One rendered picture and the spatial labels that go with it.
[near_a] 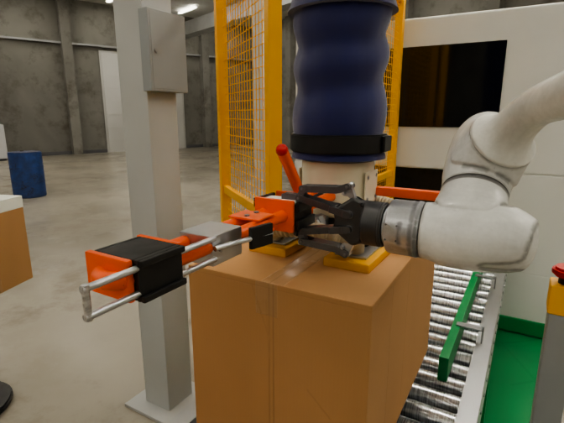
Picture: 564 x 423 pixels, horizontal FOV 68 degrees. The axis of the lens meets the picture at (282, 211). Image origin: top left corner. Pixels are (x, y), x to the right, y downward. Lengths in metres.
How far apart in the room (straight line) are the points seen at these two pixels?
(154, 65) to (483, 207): 1.39
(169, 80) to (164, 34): 0.17
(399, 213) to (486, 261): 0.14
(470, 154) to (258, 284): 0.43
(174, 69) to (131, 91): 0.19
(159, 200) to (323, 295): 1.21
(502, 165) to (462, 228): 0.12
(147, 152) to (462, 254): 1.42
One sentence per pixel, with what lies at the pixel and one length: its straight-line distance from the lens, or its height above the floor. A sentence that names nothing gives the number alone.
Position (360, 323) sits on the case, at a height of 1.04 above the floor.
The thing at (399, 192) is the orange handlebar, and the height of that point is 1.21.
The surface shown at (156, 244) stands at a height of 1.23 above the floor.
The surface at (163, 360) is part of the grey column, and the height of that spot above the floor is 0.28.
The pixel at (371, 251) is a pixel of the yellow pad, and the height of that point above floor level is 1.10.
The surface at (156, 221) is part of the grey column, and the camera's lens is 1.86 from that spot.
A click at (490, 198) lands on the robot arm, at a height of 1.27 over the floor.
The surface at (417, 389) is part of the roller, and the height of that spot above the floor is 0.54.
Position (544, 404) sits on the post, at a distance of 1.30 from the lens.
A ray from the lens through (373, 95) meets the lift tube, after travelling 0.94.
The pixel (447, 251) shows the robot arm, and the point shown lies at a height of 1.19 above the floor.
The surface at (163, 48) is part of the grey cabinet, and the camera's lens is 1.82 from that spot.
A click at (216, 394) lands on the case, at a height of 0.79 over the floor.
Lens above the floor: 1.39
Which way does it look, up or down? 13 degrees down
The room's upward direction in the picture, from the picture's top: straight up
